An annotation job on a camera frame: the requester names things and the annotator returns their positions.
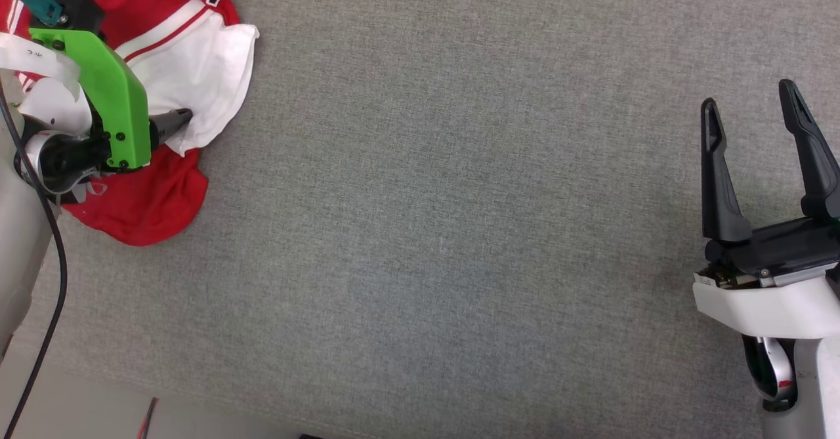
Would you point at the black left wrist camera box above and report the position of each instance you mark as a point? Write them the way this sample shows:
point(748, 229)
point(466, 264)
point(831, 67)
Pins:
point(82, 9)

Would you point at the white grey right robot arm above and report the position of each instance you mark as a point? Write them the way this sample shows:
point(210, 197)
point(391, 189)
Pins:
point(820, 386)

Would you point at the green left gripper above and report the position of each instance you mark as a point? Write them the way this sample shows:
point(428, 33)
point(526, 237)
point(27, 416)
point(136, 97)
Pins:
point(115, 98)

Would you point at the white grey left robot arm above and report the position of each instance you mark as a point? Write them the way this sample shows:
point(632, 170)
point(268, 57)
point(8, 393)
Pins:
point(20, 229)

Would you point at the white paper label tape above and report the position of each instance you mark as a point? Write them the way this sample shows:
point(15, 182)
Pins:
point(56, 104)

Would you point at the red and white basketball jersey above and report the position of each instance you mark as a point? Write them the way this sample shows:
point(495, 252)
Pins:
point(164, 52)

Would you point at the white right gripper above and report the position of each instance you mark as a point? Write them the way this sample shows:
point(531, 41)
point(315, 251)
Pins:
point(774, 301)

